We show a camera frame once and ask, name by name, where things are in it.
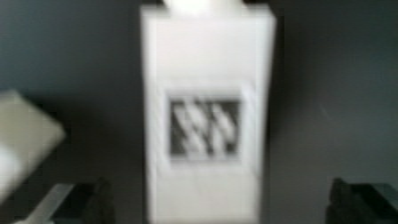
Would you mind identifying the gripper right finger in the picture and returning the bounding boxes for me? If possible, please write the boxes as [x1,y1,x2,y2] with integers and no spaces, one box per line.
[327,178,398,224]

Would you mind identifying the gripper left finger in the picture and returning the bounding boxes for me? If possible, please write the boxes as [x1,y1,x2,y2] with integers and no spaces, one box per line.
[11,179,114,224]

